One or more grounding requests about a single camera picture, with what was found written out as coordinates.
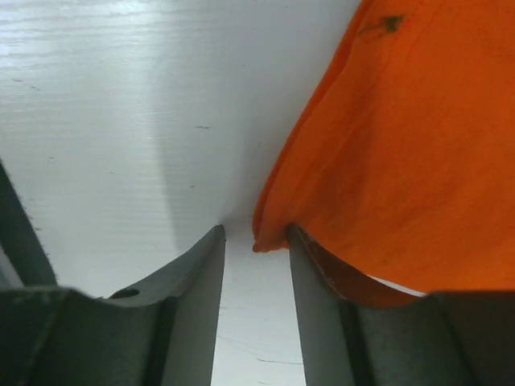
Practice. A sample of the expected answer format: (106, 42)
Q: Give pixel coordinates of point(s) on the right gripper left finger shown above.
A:
(167, 322)

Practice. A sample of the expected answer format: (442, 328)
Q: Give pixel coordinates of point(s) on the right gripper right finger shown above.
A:
(328, 295)

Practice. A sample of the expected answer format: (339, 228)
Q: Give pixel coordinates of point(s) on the orange t shirt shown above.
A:
(402, 162)

